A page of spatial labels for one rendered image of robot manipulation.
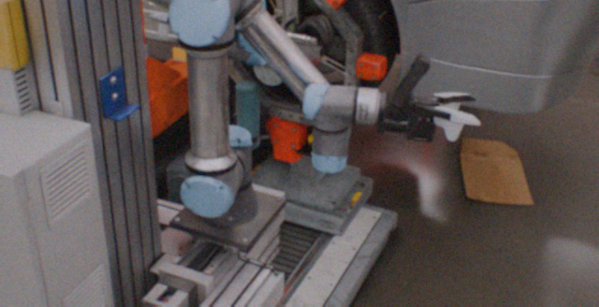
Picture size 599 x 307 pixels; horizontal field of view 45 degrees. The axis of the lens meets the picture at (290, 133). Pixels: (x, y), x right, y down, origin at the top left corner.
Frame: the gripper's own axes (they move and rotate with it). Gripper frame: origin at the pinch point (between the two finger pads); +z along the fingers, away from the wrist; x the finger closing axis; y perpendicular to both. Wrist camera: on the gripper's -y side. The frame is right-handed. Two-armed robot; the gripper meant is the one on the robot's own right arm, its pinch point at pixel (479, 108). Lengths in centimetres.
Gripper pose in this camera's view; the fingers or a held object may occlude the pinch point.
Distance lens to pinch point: 150.6
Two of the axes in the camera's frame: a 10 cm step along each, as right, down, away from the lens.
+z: 9.8, 1.0, -1.5
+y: -0.4, 9.3, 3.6
